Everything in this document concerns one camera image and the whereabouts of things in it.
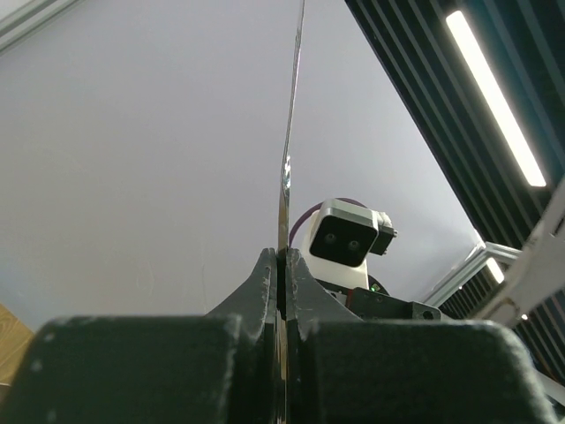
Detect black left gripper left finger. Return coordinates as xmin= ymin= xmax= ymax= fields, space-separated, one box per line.
xmin=7 ymin=249 xmax=279 ymax=423

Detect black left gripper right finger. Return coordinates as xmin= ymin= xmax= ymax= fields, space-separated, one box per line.
xmin=285 ymin=249 xmax=556 ymax=423

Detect steel kitchen tongs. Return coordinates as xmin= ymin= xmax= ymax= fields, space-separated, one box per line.
xmin=275 ymin=0 xmax=306 ymax=423

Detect ceiling light bar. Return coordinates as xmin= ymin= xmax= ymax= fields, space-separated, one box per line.
xmin=446 ymin=10 xmax=546 ymax=187

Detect white top camera head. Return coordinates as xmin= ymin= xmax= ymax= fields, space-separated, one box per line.
xmin=289 ymin=198 xmax=397 ymax=302

